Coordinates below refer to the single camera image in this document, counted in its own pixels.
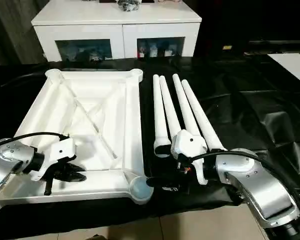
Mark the small yellow label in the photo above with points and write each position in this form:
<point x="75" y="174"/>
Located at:
<point x="226" y="47"/>

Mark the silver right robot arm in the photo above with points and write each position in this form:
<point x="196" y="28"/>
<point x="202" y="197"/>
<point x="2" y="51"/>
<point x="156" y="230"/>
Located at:
<point x="260" y="195"/>

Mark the flat white board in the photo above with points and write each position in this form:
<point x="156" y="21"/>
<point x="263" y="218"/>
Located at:
<point x="292" y="67"/>

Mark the white plastic table top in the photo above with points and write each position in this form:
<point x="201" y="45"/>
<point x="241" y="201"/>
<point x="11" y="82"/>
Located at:
<point x="65" y="100"/>

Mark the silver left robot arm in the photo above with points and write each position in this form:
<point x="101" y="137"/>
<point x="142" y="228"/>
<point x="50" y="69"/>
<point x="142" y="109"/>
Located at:
<point x="10" y="157"/>

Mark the black mat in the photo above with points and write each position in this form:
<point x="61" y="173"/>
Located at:
<point x="240" y="112"/>

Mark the white plastic table leg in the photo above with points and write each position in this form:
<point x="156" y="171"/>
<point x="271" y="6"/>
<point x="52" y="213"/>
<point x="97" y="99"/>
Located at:
<point x="200" y="112"/>
<point x="168" y="105"/>
<point x="183" y="100"/>
<point x="158" y="105"/>

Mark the white cabinet with glass doors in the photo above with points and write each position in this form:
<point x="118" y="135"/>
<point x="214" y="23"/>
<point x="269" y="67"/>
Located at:
<point x="115" y="27"/>

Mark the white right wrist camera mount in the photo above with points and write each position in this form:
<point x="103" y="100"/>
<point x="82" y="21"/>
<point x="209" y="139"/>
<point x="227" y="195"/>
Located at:
<point x="187" y="145"/>

